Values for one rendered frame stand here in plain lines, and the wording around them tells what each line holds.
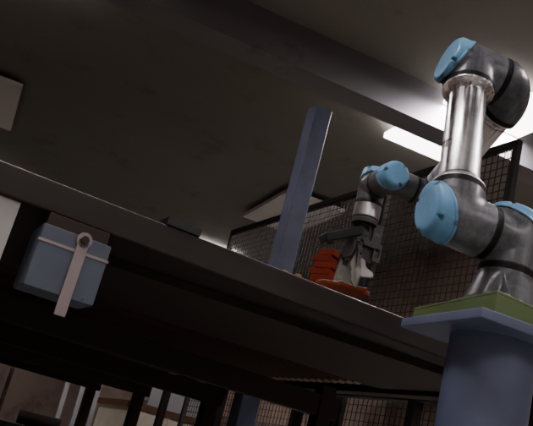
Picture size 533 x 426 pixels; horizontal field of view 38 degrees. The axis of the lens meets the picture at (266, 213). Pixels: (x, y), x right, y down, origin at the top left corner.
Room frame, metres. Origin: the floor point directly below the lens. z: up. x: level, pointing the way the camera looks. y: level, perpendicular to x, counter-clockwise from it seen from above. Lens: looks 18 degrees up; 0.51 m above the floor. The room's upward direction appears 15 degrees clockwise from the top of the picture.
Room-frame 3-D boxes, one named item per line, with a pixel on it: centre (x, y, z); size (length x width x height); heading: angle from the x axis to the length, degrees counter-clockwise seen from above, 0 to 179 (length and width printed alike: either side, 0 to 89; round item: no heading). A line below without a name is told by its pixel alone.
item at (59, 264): (1.47, 0.35, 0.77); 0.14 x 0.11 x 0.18; 115
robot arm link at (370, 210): (2.03, -0.27, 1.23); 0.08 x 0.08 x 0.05
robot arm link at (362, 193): (2.03, -0.27, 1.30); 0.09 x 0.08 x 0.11; 13
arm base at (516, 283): (1.51, -0.50, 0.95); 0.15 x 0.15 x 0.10
